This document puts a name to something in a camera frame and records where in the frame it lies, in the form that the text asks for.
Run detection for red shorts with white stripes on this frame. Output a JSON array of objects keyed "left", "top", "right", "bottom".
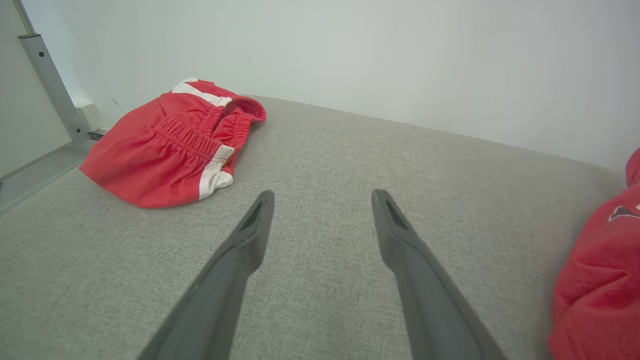
[{"left": 79, "top": 77, "right": 267, "bottom": 209}]

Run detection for red jersey with white trim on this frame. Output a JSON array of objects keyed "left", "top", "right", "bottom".
[{"left": 547, "top": 147, "right": 640, "bottom": 360}]

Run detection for grey metal frame post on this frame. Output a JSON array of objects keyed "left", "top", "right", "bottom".
[{"left": 12, "top": 0, "right": 108, "bottom": 146}]

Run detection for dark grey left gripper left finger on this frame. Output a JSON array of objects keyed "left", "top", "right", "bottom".
[{"left": 137, "top": 190, "right": 275, "bottom": 360}]

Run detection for white wall socket box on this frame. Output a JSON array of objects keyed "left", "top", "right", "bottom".
[{"left": 74, "top": 101, "right": 104, "bottom": 132}]

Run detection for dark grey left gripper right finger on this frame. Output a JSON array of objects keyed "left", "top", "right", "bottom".
[{"left": 371, "top": 188, "right": 508, "bottom": 360}]

